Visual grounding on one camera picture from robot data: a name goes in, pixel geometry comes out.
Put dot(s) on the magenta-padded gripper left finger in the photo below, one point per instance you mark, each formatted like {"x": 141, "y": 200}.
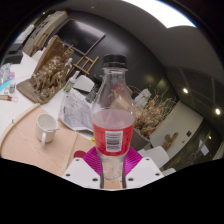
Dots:
{"x": 80, "y": 170}

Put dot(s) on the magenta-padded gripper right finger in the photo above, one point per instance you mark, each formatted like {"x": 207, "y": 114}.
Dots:
{"x": 145, "y": 170}

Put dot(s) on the clear red-labelled drink bottle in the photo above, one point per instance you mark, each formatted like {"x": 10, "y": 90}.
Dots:
{"x": 113, "y": 136}

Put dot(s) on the wide wooden drawing board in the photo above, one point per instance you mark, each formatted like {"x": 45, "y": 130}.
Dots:
{"x": 81, "y": 143}

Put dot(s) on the wooden mannequin figure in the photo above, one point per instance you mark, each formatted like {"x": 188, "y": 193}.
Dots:
{"x": 169, "y": 140}

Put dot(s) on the white mug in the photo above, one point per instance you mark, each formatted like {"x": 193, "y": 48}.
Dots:
{"x": 46, "y": 128}

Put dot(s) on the dried plant in grey pot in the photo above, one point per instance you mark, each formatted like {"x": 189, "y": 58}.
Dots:
{"x": 150, "y": 116}

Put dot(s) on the narrow wooden drawing board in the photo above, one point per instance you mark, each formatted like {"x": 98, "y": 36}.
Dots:
{"x": 26, "y": 150}

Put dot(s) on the printed paper sheet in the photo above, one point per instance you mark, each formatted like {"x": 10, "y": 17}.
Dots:
{"x": 75, "y": 111}

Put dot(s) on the tall white plaster statue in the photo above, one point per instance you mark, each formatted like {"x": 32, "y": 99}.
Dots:
{"x": 143, "y": 96}

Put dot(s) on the dark glass bottle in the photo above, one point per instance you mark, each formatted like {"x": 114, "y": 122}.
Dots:
{"x": 91, "y": 94}

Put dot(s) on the small green-labelled bottle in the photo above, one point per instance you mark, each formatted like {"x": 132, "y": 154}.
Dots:
{"x": 70, "y": 83}

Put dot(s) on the round ceiling spotlight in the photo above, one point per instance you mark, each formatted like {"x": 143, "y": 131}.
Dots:
{"x": 185, "y": 90}
{"x": 217, "y": 111}

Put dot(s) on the brown sculpture on wooden base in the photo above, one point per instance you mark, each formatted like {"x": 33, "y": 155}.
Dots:
{"x": 50, "y": 76}

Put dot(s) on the wooden easel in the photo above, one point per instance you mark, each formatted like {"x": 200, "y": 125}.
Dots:
{"x": 85, "y": 65}

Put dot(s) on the small paint jar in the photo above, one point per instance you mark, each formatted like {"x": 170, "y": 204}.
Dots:
{"x": 12, "y": 87}

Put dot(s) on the colourful painted book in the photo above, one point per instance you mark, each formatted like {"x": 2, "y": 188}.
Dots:
{"x": 5, "y": 76}

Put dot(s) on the black box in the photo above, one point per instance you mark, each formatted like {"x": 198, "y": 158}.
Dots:
{"x": 13, "y": 56}

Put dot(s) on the white cabinet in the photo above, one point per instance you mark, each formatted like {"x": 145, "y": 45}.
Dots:
{"x": 50, "y": 21}

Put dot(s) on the black wall screen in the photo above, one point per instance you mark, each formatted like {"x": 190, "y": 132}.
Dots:
{"x": 80, "y": 35}

